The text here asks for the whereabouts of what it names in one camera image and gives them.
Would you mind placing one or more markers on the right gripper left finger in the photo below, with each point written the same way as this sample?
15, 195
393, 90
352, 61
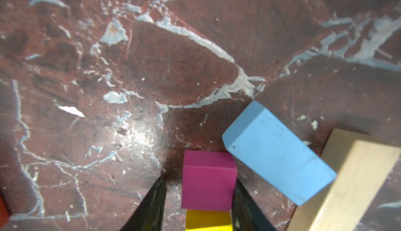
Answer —
149, 214

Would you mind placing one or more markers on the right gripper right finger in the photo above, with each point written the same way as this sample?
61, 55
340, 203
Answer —
246, 214

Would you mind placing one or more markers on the yellow block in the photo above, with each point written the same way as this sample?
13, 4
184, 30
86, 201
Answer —
197, 220

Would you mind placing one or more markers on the magenta small cube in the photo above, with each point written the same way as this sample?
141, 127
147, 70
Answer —
208, 180

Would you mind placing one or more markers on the red block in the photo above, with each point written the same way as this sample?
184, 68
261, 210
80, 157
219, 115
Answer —
4, 213

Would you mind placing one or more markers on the light blue block upper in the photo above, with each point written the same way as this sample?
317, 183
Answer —
262, 142

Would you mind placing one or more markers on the natural wood block upper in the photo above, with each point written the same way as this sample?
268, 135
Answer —
362, 164

